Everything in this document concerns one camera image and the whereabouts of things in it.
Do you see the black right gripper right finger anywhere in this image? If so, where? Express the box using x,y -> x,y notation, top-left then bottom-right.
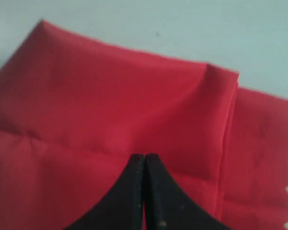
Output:
144,154 -> 230,230

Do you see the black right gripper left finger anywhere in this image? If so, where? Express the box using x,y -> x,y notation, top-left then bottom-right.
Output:
66,154 -> 144,230

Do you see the red tablecloth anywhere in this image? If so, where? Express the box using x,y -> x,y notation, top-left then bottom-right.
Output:
0,21 -> 288,230

